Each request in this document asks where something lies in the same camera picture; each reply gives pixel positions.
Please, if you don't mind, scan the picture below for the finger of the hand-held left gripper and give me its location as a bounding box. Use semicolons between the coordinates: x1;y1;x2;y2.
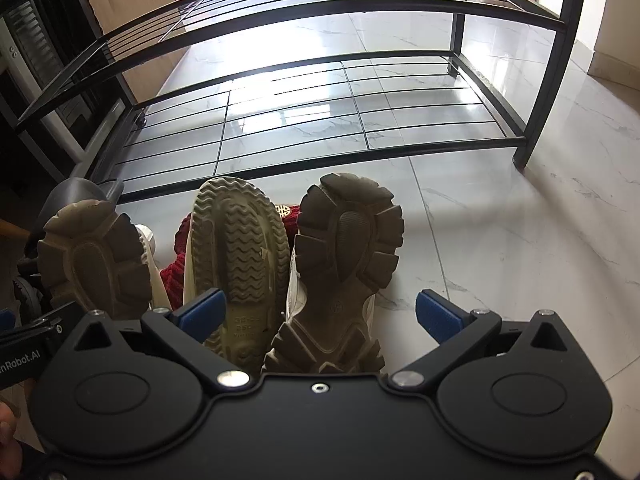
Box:
0;304;77;356

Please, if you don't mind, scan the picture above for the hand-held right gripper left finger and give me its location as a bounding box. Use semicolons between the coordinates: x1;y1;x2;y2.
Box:
75;287;253;394

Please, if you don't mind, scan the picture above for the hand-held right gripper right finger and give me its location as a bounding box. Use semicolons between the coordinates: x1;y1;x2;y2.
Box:
387;287;572;393

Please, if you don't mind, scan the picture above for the beige slipper with wavy sole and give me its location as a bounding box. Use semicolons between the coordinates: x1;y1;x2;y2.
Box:
182;176;292;367

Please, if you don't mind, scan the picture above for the beige chunky sneaker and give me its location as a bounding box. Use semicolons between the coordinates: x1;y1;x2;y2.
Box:
37;199;173;321
261;172;406;376

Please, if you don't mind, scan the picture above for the black metal shoe rack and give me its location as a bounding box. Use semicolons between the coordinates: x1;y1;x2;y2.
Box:
15;0;591;206

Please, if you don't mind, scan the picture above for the person's left hand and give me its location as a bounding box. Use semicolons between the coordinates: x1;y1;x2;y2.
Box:
0;402;20;458

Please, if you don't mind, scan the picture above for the black caster wheel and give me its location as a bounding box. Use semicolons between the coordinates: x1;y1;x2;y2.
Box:
12;274;47;317

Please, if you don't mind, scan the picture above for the red knit slipper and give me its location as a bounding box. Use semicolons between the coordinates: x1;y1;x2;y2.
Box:
160;203;306;311

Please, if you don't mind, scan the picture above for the grey plastic chair base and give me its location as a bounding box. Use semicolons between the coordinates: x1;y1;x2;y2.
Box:
37;176;125;226

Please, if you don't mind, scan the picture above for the light wooden cabinet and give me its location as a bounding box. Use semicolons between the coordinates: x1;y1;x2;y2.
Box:
79;0;194;107

